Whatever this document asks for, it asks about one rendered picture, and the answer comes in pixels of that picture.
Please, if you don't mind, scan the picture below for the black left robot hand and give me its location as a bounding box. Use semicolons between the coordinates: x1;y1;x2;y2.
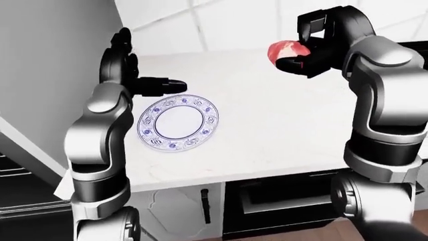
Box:
99;26;189;97

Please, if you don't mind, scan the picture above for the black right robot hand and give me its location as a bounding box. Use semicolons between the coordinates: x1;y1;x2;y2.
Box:
276;4;377;79

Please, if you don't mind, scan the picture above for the raw red steak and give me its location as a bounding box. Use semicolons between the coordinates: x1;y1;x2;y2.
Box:
267;39;312;66

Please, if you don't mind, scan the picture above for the black built-in oven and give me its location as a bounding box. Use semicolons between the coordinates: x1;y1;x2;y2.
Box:
221;167;419;236

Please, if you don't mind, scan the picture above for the grey tall cabinet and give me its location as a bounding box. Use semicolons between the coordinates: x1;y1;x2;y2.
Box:
0;0;133;177

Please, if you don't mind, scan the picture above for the black stovetop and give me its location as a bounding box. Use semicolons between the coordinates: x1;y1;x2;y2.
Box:
399;39;428;55

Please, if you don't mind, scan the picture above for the white plate with blue pattern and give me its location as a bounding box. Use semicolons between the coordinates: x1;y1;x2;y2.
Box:
136;94;221;152

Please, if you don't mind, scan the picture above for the white cabinet door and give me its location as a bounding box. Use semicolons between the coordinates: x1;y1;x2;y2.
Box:
128;181;224;241

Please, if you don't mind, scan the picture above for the black cabinet door handle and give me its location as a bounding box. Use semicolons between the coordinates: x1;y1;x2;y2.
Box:
200;189;212;225

